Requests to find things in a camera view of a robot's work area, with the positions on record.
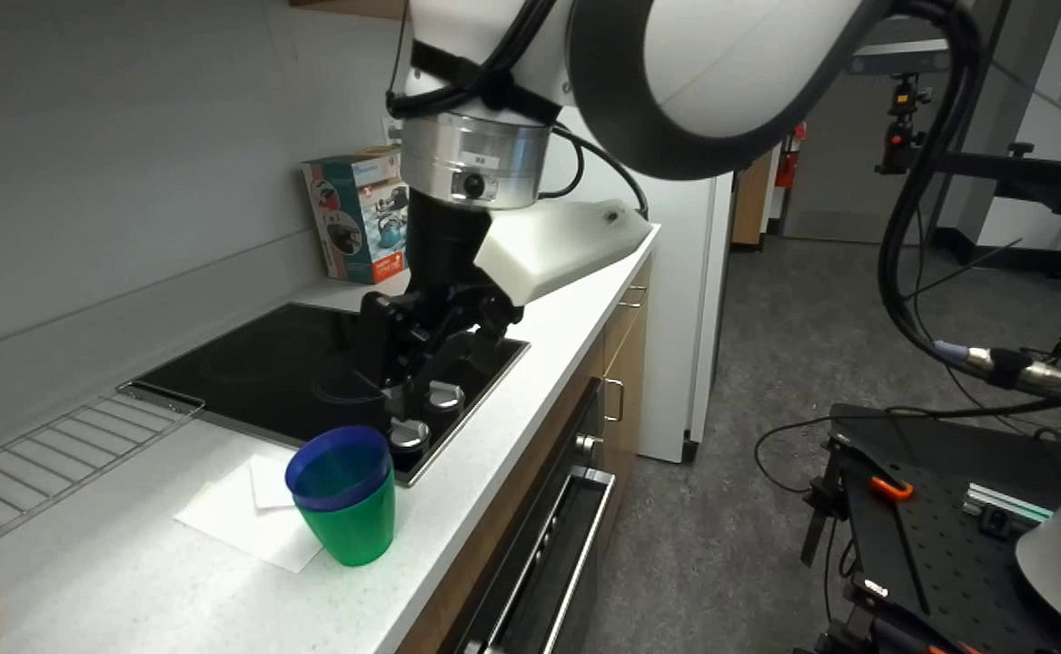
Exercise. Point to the teal and white tool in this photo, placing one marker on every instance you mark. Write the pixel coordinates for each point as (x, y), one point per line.
(1007, 504)

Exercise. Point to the red fire extinguisher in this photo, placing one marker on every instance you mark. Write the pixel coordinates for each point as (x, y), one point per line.
(789, 156)

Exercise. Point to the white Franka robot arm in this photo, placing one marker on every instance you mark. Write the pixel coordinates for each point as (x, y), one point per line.
(735, 55)

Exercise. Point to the silver oven knob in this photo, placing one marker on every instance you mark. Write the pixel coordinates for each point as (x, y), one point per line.
(586, 443)

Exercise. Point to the white refrigerator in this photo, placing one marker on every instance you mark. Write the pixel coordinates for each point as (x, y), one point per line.
(688, 301)

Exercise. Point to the green plastic cup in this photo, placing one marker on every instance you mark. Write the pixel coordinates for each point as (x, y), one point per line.
(354, 533)

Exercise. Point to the toy cookware set box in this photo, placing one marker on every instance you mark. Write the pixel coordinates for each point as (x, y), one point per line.
(354, 219)

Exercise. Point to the wooden cabinet door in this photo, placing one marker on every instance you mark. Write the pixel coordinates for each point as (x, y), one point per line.
(632, 364)

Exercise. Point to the black glass cooktop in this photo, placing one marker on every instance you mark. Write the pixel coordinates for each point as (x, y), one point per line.
(261, 364)

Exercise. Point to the white paper sheet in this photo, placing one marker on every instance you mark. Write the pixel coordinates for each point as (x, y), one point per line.
(225, 522)

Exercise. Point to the small white folded napkin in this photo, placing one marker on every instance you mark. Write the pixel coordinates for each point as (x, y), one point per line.
(268, 485)

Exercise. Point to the black breadboard table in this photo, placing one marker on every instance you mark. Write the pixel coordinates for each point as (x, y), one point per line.
(954, 568)

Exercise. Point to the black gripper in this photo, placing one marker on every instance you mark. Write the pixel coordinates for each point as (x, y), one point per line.
(444, 260)

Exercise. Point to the blue plastic cup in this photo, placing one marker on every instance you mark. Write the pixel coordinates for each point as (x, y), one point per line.
(338, 467)

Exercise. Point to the black built-in oven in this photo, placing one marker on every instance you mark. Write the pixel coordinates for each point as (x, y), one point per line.
(549, 485)

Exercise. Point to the black camera rig stand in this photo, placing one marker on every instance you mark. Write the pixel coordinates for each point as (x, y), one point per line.
(1024, 168)

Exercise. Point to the silver cooktop knob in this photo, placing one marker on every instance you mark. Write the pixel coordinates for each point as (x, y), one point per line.
(408, 432)
(444, 395)

